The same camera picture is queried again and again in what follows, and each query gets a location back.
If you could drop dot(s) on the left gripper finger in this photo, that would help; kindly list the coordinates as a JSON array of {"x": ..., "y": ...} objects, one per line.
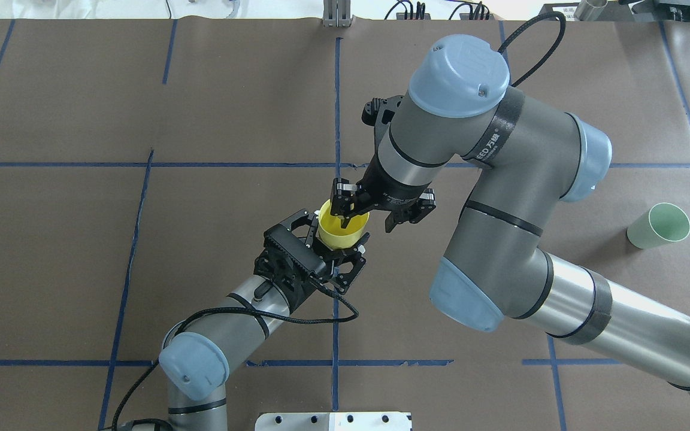
[
  {"x": 301, "y": 228},
  {"x": 343, "y": 265}
]

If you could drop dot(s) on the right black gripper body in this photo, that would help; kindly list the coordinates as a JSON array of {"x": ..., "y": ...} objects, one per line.
[{"x": 388, "y": 193}]

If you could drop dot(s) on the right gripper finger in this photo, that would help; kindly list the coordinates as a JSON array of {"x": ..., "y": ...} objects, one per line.
[
  {"x": 347, "y": 203},
  {"x": 413, "y": 214}
]

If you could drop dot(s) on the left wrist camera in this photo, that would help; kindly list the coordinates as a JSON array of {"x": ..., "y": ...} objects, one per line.
[{"x": 303, "y": 259}]

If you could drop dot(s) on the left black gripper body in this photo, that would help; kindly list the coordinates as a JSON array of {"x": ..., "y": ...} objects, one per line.
[{"x": 294, "y": 289}]

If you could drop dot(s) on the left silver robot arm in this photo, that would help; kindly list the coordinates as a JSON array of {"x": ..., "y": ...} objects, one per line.
[{"x": 200, "y": 353}]

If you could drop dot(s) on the yellow plastic cup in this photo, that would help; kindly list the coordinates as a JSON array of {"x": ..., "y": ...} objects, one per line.
[{"x": 331, "y": 232}]

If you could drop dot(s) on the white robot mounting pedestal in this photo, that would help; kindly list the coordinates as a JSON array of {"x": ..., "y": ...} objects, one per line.
[{"x": 358, "y": 420}]

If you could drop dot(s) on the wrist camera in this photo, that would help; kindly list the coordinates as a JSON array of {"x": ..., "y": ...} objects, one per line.
[
  {"x": 303, "y": 259},
  {"x": 378, "y": 113}
]

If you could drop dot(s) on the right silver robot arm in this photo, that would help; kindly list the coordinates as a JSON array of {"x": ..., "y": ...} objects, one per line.
[{"x": 533, "y": 156}]

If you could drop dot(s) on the light green plastic cup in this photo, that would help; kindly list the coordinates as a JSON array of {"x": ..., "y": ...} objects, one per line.
[{"x": 662, "y": 224}]

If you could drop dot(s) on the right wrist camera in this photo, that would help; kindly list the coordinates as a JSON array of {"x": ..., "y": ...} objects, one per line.
[{"x": 378, "y": 113}]

